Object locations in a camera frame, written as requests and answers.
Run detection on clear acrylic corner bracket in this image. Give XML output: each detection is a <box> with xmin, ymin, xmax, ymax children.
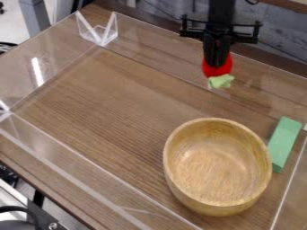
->
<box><xmin>76</xmin><ymin>11</ymin><xmax>119</xmax><ymax>47</ymax></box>

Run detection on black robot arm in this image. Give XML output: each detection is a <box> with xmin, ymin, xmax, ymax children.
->
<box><xmin>179</xmin><ymin>0</ymin><xmax>263</xmax><ymax>67</ymax></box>

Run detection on red plush strawberry green leaf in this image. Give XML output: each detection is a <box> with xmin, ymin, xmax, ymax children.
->
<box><xmin>202</xmin><ymin>56</ymin><xmax>235</xmax><ymax>89</ymax></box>

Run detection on green rectangular block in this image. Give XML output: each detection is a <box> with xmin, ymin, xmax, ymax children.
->
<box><xmin>267</xmin><ymin>117</ymin><xmax>302</xmax><ymax>173</ymax></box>

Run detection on clear acrylic tray walls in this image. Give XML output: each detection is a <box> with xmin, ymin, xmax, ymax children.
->
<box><xmin>0</xmin><ymin>13</ymin><xmax>307</xmax><ymax>230</ymax></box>

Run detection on wooden bowl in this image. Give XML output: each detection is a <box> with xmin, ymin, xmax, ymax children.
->
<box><xmin>163</xmin><ymin>118</ymin><xmax>272</xmax><ymax>217</ymax></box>

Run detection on black cable bottom left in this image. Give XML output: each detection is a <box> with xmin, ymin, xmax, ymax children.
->
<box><xmin>0</xmin><ymin>205</ymin><xmax>41</xmax><ymax>230</ymax></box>

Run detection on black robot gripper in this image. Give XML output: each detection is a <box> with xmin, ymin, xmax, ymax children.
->
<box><xmin>179</xmin><ymin>14</ymin><xmax>263</xmax><ymax>67</ymax></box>

